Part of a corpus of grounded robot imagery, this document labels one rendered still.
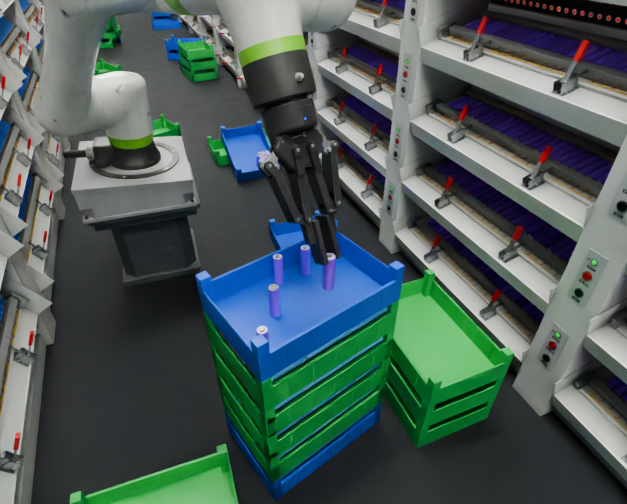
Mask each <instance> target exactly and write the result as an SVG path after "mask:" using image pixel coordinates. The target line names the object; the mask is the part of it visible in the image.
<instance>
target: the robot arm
mask: <svg viewBox="0 0 627 504"><path fill-rule="evenodd" d="M43 2H44V15H45V46H44V57H43V65H42V71H41V75H40V80H39V84H38V87H37V90H36V93H35V95H34V98H33V102H32V109H33V113H34V116H35V118H36V120H37V122H38V123H39V124H40V125H41V126H42V127H43V128H44V129H45V130H47V131H48V132H50V133H52V134H54V135H57V136H62V137H70V136H75V135H79V134H83V133H87V132H91V131H96V130H100V129H104V128H105V131H106V135H107V137H95V138H94V142H93V145H92V146H87V147H86V149H85V150H65V151H63V156H64V158H85V157H87V159H88V160H89V161H93V160H94V161H95V163H96V166H97V168H106V167H108V166H113V167H115V168H117V169H121V170H141V169H146V168H149V167H152V166H154V165H156V164H157V163H159V161H160V160H161V153H160V151H159V150H158V149H157V147H156V146H155V143H154V140H153V133H154V129H153V122H152V115H151V109H150V102H149V96H148V90H147V84H146V81H145V80H144V78H143V77H142V76H140V75H138V74H136V73H133V72H127V71H115V72H109V73H104V74H100V75H96V76H93V74H94V68H95V63H96V59H97V55H98V51H99V47H100V44H101V41H102V38H103V35H104V32H105V30H106V27H107V24H108V22H109V20H110V19H111V18H112V17H114V16H117V15H122V14H128V13H135V12H153V13H169V14H179V15H221V17H222V19H223V21H224V23H225V25H226V27H227V29H228V31H229V33H230V36H231V38H232V41H233V43H234V46H235V49H236V52H237V55H238V59H239V62H240V66H241V69H242V72H243V76H244V79H245V83H246V86H247V90H248V93H249V97H250V100H251V103H252V107H253V108H254V109H260V108H264V111H263V112H261V116H262V120H263V123H264V127H265V130H266V133H267V136H268V138H269V140H270V155H269V156H268V158H267V159H266V160H265V161H264V162H261V163H259V164H258V169H259V170H260V171H261V172H262V173H263V174H264V175H265V176H266V178H267V179H268V181H269V183H270V185H271V188H272V190H273V192H274V194H275V196H276V199H277V201H278V203H279V205H280V207H281V209H282V212H283V214H284V216H285V218H286V220H287V222H288V223H296V224H300V226H301V229H302V233H303V237H304V241H305V243H306V244H309V245H310V248H311V252H312V256H313V260H314V263H316V264H320V265H327V264H329V261H328V257H327V253H333V254H335V256H336V259H339V258H341V257H342V256H341V253H340V249H339V246H338V242H337V238H336V235H335V234H336V233H337V230H338V229H337V226H336V222H335V218H334V215H335V214H336V213H337V209H336V208H337V207H340V206H341V205H342V198H341V189H340V180H339V171H338V162H337V152H338V146H339V143H338V141H337V140H333V141H329V140H326V139H323V136H322V134H321V133H320V132H319V130H318V128H317V123H318V119H317V115H316V111H315V107H314V103H313V99H312V98H309V99H308V97H307V96H308V95H310V94H313V93H315V92H316V90H317V89H316V85H315V81H314V77H313V73H312V69H311V65H310V61H309V57H308V53H307V49H306V45H305V41H304V37H303V32H329V31H332V30H335V29H337V28H338V27H340V26H341V25H343V24H344V23H345V22H346V21H347V20H348V18H349V17H350V16H351V14H352V12H353V10H354V8H355V5H356V2H357V0H43ZM320 153H322V165H321V162H320V159H319V154H320ZM277 161H278V162H279V163H280V164H281V165H282V166H283V167H284V168H285V172H286V176H287V178H288V179H289V183H290V187H291V192H292V195H291V193H290V191H289V189H288V186H287V184H286V182H285V180H284V177H283V175H282V174H281V172H280V171H279V168H280V166H279V165H278V163H277ZM322 168H323V174H322V171H321V170H322ZM295 171H296V172H295ZM305 173H306V175H307V178H308V181H309V184H310V187H311V190H312V193H313V196H314V198H315V201H316V204H317V207H318V210H319V213H320V214H318V215H316V216H315V217H316V220H313V218H312V213H311V208H310V203H309V198H308V193H307V188H306V184H305V178H304V177H305ZM292 197H293V198H292Z"/></svg>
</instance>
